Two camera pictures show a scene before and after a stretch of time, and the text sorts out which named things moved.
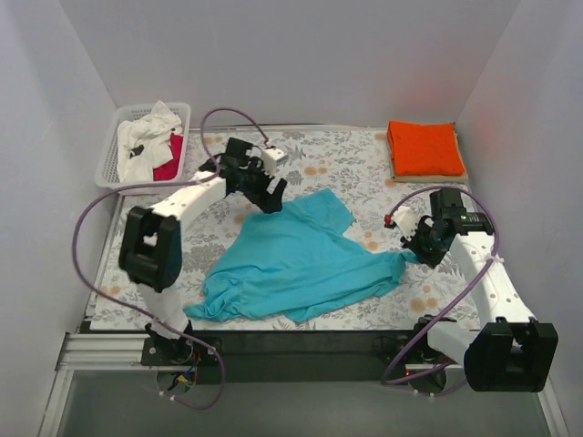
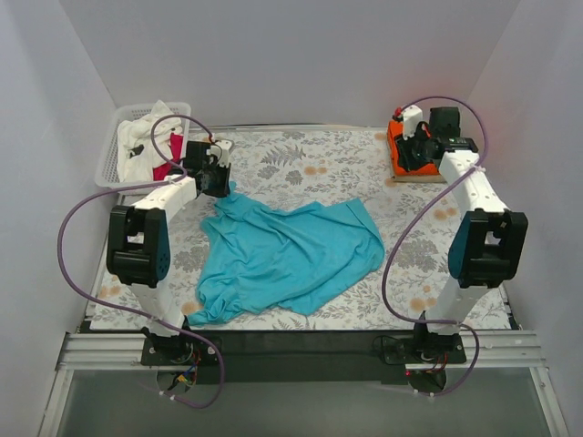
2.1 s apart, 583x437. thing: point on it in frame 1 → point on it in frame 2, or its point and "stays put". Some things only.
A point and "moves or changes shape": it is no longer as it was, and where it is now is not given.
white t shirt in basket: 143,143 stays put
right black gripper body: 422,241 → 407,152
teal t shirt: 284,261 moves or changes shape
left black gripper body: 257,188 → 218,180
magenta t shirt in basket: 169,170 stays put
